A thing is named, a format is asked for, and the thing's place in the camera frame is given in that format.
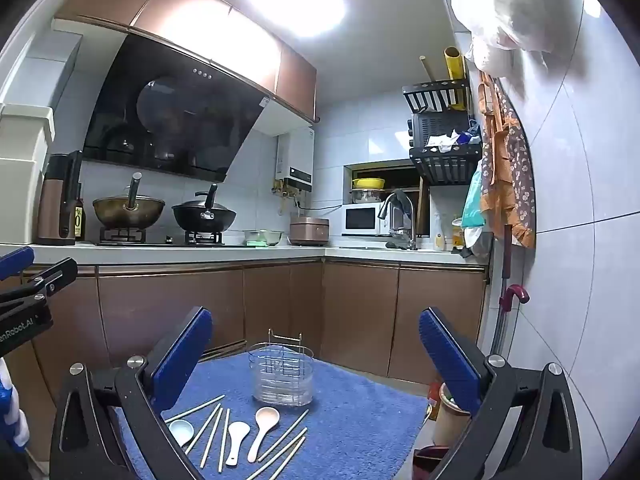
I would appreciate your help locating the black wok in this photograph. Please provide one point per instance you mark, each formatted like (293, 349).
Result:
(202, 217)

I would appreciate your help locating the metal faucet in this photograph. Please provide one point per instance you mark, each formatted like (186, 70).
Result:
(407, 210)

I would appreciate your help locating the white plastic bag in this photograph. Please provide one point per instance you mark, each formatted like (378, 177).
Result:
(477, 242)

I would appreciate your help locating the glass bowl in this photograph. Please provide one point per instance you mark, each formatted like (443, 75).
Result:
(263, 236)

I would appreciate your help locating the brown upper cabinets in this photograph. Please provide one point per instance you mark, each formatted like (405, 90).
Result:
(295, 85)

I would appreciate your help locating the bunch of wooden chopsticks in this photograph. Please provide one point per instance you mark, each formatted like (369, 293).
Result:
(283, 435)

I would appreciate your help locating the white plastic bags hanging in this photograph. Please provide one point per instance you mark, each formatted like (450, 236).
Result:
(515, 5)

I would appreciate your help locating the dark red bin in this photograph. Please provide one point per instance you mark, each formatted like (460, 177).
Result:
(427, 462)

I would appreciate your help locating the large white ceramic spoon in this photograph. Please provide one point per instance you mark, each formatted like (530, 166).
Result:
(266, 420)

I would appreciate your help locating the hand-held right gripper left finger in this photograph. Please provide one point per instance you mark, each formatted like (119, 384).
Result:
(182, 355)

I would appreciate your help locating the brass wok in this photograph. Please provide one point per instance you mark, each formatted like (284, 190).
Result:
(127, 212)

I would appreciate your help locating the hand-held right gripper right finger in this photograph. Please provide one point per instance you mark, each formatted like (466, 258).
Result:
(450, 360)

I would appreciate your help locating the beige trash bin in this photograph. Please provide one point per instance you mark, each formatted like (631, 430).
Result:
(447, 422)

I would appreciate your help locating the small white bottle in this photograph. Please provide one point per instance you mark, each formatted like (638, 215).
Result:
(439, 242)

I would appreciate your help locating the white plastic storage box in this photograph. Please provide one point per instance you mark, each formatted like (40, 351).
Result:
(20, 175)

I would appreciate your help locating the brown cabinets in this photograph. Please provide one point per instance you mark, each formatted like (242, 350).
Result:
(295, 85)
(360, 310)

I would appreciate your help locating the orange floral apron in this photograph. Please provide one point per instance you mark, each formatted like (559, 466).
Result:
(510, 175)

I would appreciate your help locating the yellow wrap roll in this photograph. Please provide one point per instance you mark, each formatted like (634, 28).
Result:
(455, 65)

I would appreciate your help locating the green cloth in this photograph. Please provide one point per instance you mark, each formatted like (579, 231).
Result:
(256, 244)

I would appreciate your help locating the gas stove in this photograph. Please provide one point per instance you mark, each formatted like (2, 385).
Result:
(150, 240)

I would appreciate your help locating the crumpled papers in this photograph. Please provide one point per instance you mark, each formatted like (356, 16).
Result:
(442, 141)

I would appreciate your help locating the brown thermos kettle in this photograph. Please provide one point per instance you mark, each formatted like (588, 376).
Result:
(52, 205)

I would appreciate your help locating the black range hood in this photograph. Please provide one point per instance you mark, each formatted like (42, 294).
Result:
(175, 110)

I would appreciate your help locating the yellow detergent bottle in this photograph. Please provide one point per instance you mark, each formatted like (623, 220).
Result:
(457, 235)

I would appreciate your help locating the small pale blue spoon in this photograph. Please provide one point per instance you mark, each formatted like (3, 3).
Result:
(181, 431)

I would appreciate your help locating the dark sauce bottle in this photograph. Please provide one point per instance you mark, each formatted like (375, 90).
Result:
(79, 222)

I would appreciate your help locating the white microwave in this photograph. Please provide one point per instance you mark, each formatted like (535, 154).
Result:
(362, 220)

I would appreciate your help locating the yellow pot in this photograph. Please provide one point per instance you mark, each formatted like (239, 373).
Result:
(368, 183)

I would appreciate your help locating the blue fluffy mat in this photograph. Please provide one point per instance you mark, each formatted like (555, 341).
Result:
(350, 420)

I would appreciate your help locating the teal bag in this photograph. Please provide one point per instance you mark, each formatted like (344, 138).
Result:
(472, 200)

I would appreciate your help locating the yellow oil jug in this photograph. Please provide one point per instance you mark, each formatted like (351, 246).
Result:
(434, 402)

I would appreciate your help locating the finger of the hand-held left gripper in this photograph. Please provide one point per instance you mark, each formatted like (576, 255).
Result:
(15, 262)
(50, 275)

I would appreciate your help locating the black wall rack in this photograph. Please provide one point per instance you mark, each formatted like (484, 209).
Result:
(447, 165)

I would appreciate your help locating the brown lower cabinets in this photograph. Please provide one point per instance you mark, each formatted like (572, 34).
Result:
(360, 310)

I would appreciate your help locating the white water heater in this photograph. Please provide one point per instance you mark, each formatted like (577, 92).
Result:
(295, 160)

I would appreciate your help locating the brown rice cooker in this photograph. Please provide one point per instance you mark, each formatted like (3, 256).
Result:
(309, 232)

